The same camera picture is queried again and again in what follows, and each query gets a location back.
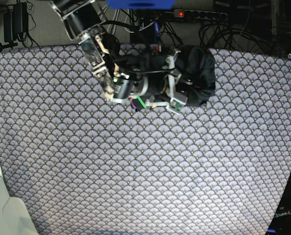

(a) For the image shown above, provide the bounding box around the blue clamp handle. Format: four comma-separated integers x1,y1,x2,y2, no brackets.
154,21,159,36

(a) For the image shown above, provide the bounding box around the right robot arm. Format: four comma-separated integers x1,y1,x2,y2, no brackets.
49,0,188,114

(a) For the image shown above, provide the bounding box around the white plastic bin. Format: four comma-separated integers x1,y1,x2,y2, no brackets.
0,166,38,235

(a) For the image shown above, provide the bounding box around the black power strip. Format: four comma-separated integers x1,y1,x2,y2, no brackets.
173,9,228,21

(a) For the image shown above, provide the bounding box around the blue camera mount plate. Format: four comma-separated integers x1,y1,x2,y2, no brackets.
107,0,175,9

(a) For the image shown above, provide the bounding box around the fan-patterned table cloth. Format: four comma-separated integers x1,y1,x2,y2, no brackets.
0,45,291,235

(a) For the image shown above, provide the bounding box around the black power adapter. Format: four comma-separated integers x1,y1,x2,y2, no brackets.
3,2,28,43

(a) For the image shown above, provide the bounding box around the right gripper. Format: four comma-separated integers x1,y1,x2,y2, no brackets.
111,48,188,114

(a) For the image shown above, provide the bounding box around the dark grey T-shirt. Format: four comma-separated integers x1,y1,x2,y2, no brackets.
116,46,216,107

